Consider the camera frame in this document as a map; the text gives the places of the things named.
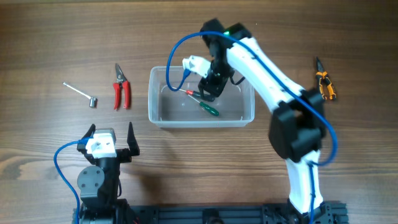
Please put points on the red handled pruning shears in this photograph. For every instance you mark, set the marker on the red handled pruning shears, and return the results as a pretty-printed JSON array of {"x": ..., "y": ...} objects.
[{"x": 121, "y": 84}]

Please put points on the silver socket wrench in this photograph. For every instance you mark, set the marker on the silver socket wrench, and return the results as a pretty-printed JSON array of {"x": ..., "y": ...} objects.
[{"x": 93, "y": 100}]

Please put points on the green handled screwdriver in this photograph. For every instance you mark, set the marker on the green handled screwdriver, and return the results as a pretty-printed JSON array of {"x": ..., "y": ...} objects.
[{"x": 206, "y": 107}]

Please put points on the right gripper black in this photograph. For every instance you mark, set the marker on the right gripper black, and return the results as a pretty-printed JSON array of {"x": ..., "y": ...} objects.
[{"x": 214, "y": 88}]

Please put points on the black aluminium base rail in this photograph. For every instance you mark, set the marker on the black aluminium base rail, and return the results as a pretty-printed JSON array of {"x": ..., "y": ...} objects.
[{"x": 327, "y": 212}]

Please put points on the black red screwdriver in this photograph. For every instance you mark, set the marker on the black red screwdriver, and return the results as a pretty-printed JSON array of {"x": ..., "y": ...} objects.
[{"x": 197, "y": 94}]

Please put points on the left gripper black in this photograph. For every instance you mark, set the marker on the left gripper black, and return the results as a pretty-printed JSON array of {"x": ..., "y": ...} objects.
[{"x": 125, "y": 155}]

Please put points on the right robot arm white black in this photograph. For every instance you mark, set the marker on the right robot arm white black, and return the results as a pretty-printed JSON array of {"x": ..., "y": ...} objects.
[{"x": 297, "y": 122}]

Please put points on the orange black pliers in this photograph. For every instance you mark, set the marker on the orange black pliers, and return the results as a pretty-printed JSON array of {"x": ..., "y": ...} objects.
[{"x": 324, "y": 83}]

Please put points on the clear plastic container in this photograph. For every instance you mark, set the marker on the clear plastic container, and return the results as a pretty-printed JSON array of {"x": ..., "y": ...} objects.
[{"x": 175, "y": 109}]

